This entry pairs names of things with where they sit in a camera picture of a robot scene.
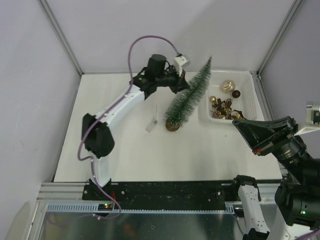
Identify small green christmas tree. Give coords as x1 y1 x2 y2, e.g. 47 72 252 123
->
164 57 212 132

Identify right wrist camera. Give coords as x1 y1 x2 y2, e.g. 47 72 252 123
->
294 101 320 136

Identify small brown bauble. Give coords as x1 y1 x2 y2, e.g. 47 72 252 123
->
231 90 241 99

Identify large gold striped bauble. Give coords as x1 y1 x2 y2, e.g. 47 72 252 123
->
221 79 236 93

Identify small gold bauble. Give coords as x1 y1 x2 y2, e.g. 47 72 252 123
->
209 95 217 103

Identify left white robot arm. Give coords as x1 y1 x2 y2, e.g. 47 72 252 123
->
81 54 190 200

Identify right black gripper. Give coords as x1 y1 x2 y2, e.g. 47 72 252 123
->
233 113 313 184

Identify clear fairy light battery box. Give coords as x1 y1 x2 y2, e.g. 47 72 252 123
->
145 119 158 133

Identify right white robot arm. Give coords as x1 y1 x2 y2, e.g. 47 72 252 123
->
230 116 320 240

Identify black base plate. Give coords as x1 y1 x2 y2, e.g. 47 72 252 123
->
82 180 240 212

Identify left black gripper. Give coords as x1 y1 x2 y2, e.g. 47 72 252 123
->
156 65 190 95

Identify white plastic basket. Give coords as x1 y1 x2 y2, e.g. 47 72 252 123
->
198 70 264 125

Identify pile of gold brown ornaments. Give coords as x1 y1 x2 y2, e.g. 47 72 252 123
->
211 98 247 120

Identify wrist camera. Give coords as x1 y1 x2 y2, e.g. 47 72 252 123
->
294 101 320 136
173 54 190 76

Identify grey slotted cable duct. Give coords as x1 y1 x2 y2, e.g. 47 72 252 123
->
45 201 236 214

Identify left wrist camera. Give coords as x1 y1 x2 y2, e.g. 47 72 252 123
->
173 54 190 76

